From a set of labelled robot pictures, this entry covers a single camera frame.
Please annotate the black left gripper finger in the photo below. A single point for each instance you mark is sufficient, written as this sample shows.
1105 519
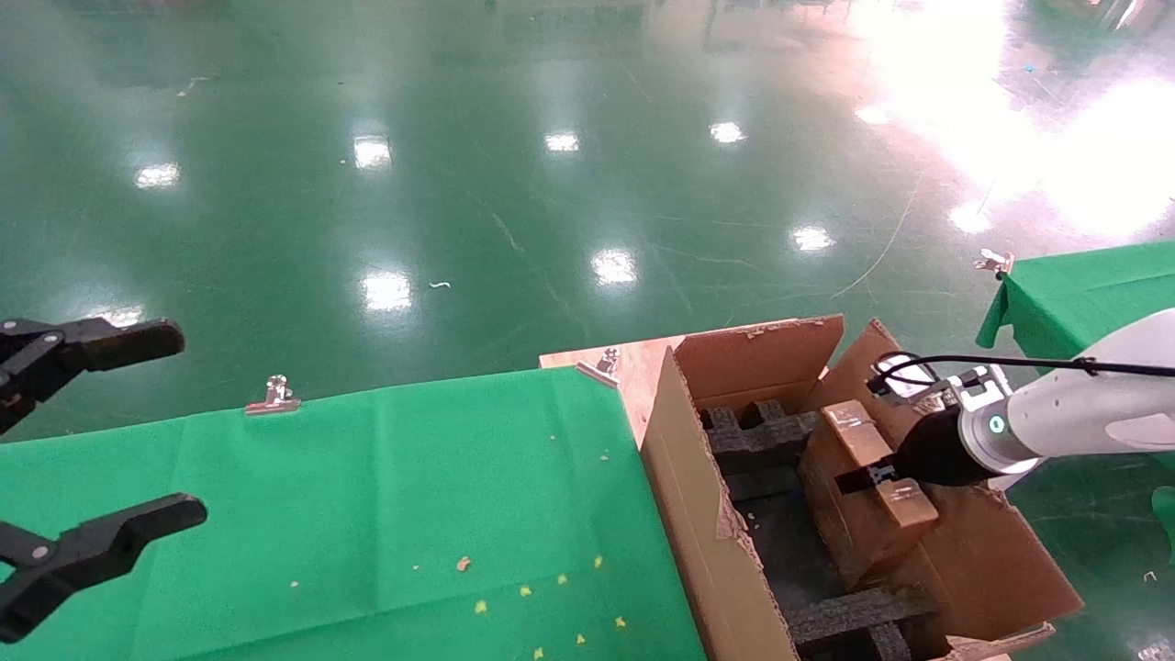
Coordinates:
101 546
110 341

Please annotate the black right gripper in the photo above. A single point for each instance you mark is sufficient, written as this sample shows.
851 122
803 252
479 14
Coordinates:
936 450

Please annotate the small taped cardboard box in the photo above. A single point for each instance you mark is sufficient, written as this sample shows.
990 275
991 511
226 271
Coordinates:
863 542

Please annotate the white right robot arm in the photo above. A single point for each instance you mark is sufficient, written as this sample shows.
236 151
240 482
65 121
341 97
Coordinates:
1083 413

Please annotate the large open cardboard carton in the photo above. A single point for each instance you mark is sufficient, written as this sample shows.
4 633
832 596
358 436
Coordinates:
698 532

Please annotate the silver binder clip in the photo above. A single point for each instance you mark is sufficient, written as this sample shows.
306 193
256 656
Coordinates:
994 263
601 365
273 399

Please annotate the large green table cloth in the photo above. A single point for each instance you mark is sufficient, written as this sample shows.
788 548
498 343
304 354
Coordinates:
321 514

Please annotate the small green table cloth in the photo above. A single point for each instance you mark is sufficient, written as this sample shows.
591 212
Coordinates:
1083 285

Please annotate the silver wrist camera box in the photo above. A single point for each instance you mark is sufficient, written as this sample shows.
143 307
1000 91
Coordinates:
911 389

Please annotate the silver camera mount bracket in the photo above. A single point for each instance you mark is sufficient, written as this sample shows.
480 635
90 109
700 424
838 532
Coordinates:
978 390

